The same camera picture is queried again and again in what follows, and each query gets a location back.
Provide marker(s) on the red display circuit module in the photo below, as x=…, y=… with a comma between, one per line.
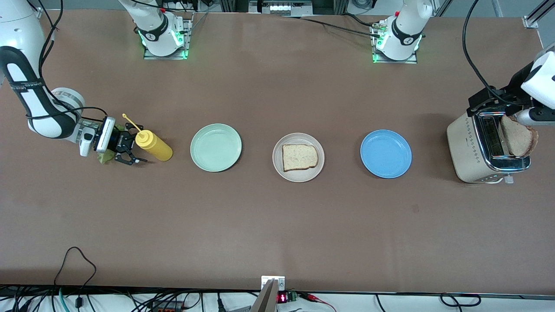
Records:
x=282, y=298

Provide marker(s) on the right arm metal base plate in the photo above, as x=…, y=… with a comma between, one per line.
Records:
x=149, y=55

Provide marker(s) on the white metal bracket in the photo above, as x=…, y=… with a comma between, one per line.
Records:
x=265, y=281

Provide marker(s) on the aluminium frame post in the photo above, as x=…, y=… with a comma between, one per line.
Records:
x=531, y=21

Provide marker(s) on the beige plate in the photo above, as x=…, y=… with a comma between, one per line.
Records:
x=299, y=177

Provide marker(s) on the mint green plate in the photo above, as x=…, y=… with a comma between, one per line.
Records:
x=216, y=147

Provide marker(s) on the blue plate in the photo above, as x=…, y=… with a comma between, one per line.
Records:
x=386, y=154

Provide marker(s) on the yellow squeeze bottle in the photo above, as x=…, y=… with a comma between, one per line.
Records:
x=156, y=147

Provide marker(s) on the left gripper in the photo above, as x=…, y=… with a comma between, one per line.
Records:
x=514, y=85

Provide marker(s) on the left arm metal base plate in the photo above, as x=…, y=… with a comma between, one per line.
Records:
x=409, y=60

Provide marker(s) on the grey aluminium bar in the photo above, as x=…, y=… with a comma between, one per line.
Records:
x=266, y=301

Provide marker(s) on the cream and chrome toaster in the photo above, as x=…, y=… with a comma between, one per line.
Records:
x=466, y=147

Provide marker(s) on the brown-crusted bread slice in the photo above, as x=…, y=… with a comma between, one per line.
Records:
x=520, y=138

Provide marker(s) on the white power box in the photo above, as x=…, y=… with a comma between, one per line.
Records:
x=282, y=8

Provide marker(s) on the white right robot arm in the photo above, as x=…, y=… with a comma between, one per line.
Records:
x=17, y=26

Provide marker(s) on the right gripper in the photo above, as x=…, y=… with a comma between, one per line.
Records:
x=117, y=141

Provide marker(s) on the light bread slice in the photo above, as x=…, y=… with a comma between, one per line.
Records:
x=299, y=157

